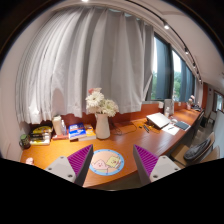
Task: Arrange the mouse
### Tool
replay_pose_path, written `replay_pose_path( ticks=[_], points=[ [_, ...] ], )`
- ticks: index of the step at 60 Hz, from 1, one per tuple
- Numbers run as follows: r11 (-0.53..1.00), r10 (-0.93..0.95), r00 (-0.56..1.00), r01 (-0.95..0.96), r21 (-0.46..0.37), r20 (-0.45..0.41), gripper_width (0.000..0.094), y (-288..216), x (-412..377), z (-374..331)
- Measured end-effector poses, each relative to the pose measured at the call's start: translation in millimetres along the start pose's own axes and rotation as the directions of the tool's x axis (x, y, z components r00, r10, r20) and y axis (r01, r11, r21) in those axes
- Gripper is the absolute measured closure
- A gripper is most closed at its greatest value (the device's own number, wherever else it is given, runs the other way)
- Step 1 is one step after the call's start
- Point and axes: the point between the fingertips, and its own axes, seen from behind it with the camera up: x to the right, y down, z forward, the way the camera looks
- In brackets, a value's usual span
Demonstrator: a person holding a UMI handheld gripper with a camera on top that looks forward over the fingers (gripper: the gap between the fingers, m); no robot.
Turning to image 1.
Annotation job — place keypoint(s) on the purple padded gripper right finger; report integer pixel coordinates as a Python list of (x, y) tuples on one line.
[(151, 167)]

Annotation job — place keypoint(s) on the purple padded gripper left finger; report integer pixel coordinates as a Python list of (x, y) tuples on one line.
[(73, 168)]

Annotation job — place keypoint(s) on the round cartoon mouse pad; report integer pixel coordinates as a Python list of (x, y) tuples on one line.
[(106, 162)]

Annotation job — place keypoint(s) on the blue book stack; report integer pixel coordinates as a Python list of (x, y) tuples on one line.
[(77, 131)]

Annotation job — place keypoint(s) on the chair with grey cushion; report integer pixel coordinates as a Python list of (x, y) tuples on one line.
[(191, 155)]

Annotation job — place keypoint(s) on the clear plastic bottle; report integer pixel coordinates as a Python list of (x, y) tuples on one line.
[(63, 127)]

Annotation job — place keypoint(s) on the small pink object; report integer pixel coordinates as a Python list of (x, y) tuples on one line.
[(30, 161)]

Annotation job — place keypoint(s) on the white paper sheet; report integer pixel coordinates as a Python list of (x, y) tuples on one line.
[(171, 129)]

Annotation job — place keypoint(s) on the white ribbed vase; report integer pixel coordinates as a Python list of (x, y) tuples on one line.
[(102, 126)]

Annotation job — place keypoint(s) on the silver laptop on stand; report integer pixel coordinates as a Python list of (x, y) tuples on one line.
[(158, 119)]

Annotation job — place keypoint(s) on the white tissue container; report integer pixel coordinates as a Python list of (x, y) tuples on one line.
[(56, 121)]

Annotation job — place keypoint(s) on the dark tablet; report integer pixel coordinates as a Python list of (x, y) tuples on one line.
[(182, 125)]

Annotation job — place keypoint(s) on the white and pink flowers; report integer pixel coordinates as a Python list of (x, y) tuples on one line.
[(96, 103)]

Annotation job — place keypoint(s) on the white curtain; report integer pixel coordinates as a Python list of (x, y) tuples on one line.
[(82, 48)]

